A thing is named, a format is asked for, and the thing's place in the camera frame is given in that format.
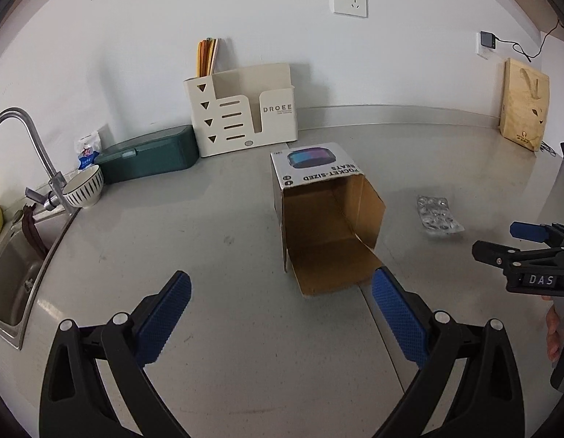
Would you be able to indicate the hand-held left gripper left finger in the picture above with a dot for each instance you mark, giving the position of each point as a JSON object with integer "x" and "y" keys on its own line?
{"x": 165, "y": 315}

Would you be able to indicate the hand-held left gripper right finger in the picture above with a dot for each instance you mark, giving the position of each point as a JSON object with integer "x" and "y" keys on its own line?
{"x": 398, "y": 319}

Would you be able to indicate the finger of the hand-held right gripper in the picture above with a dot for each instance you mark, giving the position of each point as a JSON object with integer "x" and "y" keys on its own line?
{"x": 496, "y": 253}
{"x": 528, "y": 230}

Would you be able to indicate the silver blister pack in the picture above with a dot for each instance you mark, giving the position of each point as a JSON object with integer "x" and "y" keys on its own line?
{"x": 439, "y": 214}

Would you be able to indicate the cardboard box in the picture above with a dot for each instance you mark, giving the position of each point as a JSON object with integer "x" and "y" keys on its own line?
{"x": 318, "y": 169}

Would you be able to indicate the person's right hand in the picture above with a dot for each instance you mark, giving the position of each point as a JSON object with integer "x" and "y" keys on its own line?
{"x": 552, "y": 331}

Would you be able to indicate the brown paper bag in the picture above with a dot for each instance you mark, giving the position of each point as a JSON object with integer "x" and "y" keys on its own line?
{"x": 523, "y": 109}

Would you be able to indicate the white striped bowl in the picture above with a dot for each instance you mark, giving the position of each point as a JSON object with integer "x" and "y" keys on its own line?
{"x": 86, "y": 189}

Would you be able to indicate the steel sink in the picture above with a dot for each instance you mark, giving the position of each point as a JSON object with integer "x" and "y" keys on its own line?
{"x": 13, "y": 273}

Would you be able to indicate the teal lidded box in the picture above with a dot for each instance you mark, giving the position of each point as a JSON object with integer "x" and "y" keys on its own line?
{"x": 149, "y": 155}

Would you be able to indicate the small white snack packet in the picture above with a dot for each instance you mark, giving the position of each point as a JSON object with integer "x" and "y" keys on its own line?
{"x": 88, "y": 150}

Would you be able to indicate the grey plug-in charger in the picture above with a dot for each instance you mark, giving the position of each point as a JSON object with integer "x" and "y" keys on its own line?
{"x": 488, "y": 39}

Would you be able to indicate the beige desktop organizer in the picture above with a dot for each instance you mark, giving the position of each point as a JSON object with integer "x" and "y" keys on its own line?
{"x": 273, "y": 123}

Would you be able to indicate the chrome faucet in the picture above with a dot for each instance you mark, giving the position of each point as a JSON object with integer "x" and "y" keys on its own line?
{"x": 33, "y": 132}

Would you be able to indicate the orange wooden boards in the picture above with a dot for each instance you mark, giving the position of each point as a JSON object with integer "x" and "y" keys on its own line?
{"x": 208, "y": 57}

